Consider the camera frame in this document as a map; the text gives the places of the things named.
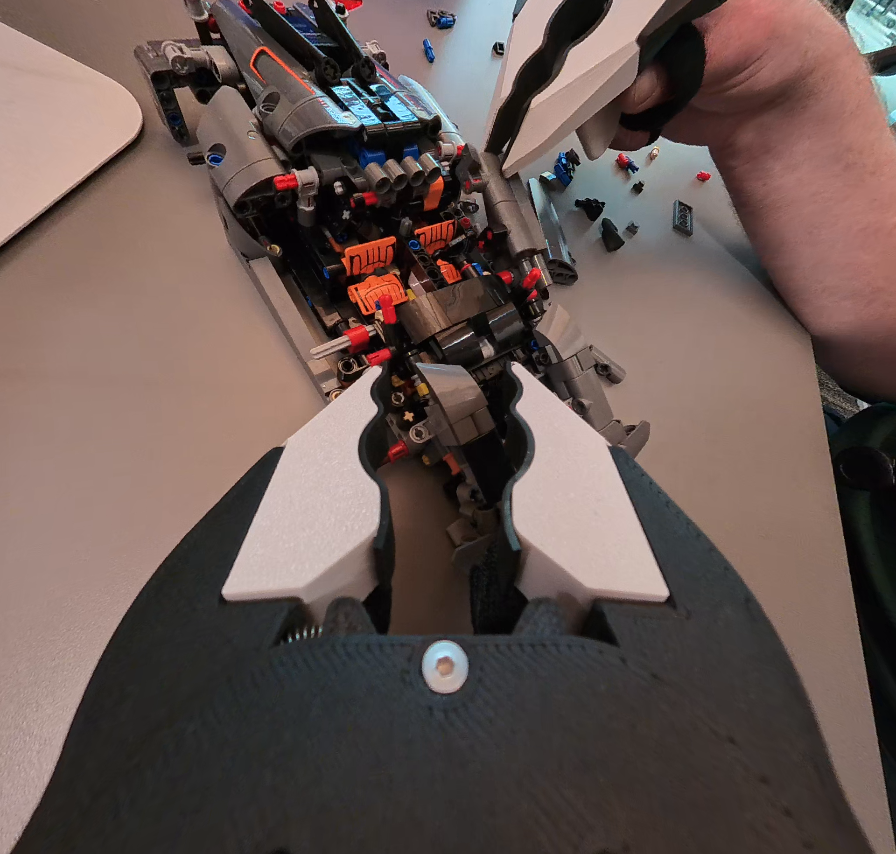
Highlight person's right forearm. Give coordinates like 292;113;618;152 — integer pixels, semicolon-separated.
710;73;896;403

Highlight white book stand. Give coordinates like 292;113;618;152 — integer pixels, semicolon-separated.
0;21;144;249

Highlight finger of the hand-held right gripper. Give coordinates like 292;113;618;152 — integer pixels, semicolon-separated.
484;0;637;155
498;0;744;178

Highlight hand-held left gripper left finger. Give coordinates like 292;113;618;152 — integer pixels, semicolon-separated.
221;366;393;625

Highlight person's right hand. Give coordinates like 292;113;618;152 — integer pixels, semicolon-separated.
608;0;877;163

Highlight grey black lego car model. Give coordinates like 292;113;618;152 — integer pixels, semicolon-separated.
119;0;652;568

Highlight long grey lego panel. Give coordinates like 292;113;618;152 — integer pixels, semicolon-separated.
526;175;581;288

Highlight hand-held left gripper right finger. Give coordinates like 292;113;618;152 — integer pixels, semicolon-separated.
503;361;672;631

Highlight blue lego connector pieces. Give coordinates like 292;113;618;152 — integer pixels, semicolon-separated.
539;148;582;186

